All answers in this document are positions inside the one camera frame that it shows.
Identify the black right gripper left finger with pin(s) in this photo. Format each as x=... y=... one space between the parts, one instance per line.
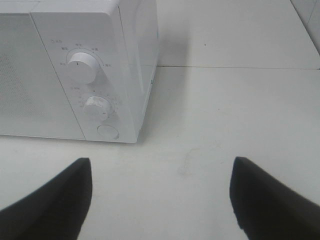
x=55 y=211

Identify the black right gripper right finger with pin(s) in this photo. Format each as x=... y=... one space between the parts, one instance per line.
x=266 y=209

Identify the round white door button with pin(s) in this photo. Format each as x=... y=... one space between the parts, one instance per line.
x=108 y=131

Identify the white timer knob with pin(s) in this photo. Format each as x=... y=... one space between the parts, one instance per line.
x=98 y=108

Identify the white microwave door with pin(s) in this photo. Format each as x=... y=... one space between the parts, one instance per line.
x=32 y=100

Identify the white microwave oven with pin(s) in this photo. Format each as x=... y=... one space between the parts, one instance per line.
x=122 y=35

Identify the upper white power knob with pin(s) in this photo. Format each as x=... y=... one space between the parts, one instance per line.
x=83 y=68

